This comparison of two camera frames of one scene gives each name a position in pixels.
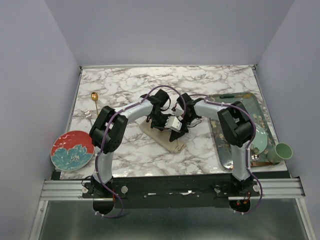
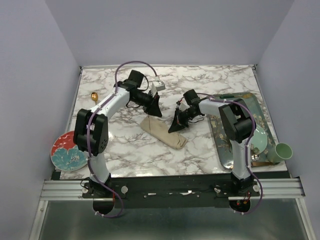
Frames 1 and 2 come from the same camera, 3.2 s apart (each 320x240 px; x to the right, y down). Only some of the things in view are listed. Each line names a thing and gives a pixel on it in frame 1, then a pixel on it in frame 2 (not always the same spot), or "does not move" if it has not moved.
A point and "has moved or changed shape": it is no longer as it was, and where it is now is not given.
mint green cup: x=280 y=151 does not move
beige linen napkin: x=161 y=138 has moved or changed shape
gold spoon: x=94 y=97 does not move
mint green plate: x=260 y=140 does not move
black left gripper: x=160 y=127 to x=154 y=109
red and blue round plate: x=72 y=151 does not move
